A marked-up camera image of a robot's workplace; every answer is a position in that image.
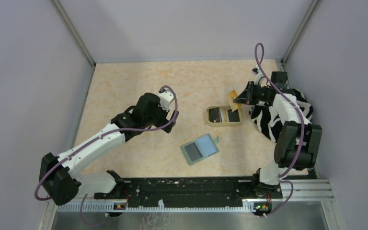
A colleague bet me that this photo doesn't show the white card stack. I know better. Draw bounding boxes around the white card stack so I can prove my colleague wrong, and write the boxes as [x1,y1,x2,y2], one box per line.
[219,108,229,123]

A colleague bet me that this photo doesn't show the cream oval card tray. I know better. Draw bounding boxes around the cream oval card tray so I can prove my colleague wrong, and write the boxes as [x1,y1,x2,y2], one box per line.
[206,105,244,127]

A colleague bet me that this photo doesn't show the black VIP card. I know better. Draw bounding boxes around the black VIP card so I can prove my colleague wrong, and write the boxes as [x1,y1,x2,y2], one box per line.
[208,107,221,123]

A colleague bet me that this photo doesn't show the gold card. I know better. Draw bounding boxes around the gold card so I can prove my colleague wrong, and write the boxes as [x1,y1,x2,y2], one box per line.
[226,90,242,112]

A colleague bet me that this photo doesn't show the green card holder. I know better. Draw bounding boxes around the green card holder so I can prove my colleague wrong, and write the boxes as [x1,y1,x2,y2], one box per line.
[180,134,219,166]

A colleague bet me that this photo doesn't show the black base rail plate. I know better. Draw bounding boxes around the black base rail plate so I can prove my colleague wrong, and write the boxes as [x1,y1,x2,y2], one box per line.
[93,177,283,210]

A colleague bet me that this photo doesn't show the zebra striped cloth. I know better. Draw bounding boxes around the zebra striped cloth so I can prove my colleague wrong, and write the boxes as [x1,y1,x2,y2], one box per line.
[249,89,313,143]

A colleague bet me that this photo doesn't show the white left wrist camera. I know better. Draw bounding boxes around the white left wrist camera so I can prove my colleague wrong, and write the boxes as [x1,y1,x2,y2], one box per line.
[158,90,174,112]

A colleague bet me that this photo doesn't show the thin card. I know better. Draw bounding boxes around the thin card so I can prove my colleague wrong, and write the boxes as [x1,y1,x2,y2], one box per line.
[184,143,202,162]

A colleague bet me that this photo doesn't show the aluminium frame rail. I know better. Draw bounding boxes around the aluminium frame rail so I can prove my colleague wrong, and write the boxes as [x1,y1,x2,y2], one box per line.
[279,179,334,201]

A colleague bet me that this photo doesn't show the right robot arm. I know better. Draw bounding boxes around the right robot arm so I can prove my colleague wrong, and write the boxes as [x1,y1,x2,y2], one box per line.
[233,68,322,197]

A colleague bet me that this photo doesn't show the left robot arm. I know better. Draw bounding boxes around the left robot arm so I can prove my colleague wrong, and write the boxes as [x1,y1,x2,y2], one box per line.
[34,86,179,206]

